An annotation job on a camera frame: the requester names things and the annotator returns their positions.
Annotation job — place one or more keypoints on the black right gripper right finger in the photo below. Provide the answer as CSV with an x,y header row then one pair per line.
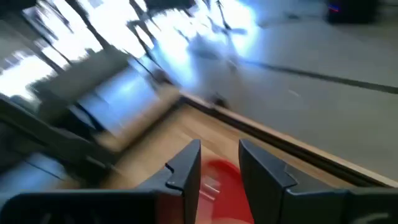
x,y
264,186

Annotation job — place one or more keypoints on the red plastic tray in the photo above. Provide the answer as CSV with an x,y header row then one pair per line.
x,y
224,193

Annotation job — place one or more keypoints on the dark box with red light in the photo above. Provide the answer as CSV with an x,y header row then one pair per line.
x,y
351,11

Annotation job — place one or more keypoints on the grey desk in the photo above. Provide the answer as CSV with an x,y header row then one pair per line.
x,y
81,77

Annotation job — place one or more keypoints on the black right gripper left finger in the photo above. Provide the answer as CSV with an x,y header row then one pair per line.
x,y
186,174

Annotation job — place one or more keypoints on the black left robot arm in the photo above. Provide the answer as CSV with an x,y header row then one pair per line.
x,y
62,146

